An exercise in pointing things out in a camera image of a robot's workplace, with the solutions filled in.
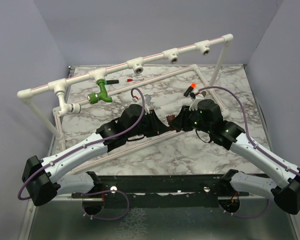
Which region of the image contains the black front mounting rail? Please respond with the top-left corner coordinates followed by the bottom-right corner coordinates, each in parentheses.
top-left (65, 171), bottom-right (248, 215)

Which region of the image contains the white PVC pipe frame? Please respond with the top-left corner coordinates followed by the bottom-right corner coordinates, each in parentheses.
top-left (16, 33), bottom-right (234, 176)

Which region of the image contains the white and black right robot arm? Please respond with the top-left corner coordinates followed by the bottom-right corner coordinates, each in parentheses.
top-left (168, 99), bottom-right (300, 215)

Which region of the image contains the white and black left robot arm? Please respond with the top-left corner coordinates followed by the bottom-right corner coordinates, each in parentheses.
top-left (21, 104), bottom-right (170, 207)

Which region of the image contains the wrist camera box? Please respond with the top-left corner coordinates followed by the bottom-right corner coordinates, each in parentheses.
top-left (144, 94), bottom-right (152, 115)
top-left (189, 92), bottom-right (202, 111)

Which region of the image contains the orange and black highlighter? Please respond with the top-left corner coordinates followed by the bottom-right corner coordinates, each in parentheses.
top-left (183, 83), bottom-right (196, 97)

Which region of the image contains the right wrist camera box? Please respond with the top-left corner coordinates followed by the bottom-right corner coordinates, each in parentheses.
top-left (189, 92), bottom-right (202, 111)

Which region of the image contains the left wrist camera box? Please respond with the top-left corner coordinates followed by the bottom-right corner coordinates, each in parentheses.
top-left (144, 94), bottom-right (152, 115)

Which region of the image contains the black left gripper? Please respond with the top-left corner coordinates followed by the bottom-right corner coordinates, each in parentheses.
top-left (127, 109), bottom-right (170, 138)

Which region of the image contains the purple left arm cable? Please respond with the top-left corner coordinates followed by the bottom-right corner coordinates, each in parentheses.
top-left (17, 87), bottom-right (147, 201)

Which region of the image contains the white plastic faucet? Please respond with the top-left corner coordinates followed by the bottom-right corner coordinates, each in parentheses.
top-left (56, 91), bottom-right (82, 117)

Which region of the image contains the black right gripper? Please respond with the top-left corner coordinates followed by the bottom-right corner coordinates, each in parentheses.
top-left (169, 105), bottom-right (212, 134)

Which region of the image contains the brown plastic faucet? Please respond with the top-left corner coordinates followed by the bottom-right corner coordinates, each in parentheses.
top-left (166, 114), bottom-right (176, 131)

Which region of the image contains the green plastic faucet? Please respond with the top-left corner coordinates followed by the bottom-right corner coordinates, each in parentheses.
top-left (87, 79), bottom-right (113, 105)

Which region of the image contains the green and black highlighter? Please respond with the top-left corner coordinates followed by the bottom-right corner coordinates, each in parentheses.
top-left (106, 79), bottom-right (119, 85)

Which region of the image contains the red and white marker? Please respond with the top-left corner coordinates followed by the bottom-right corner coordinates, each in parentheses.
top-left (126, 78), bottom-right (145, 82)

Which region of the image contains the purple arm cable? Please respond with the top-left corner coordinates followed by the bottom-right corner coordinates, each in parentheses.
top-left (17, 87), bottom-right (147, 201)
top-left (194, 86), bottom-right (300, 186)

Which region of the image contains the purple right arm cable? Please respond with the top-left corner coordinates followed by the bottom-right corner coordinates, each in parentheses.
top-left (194, 86), bottom-right (300, 186)

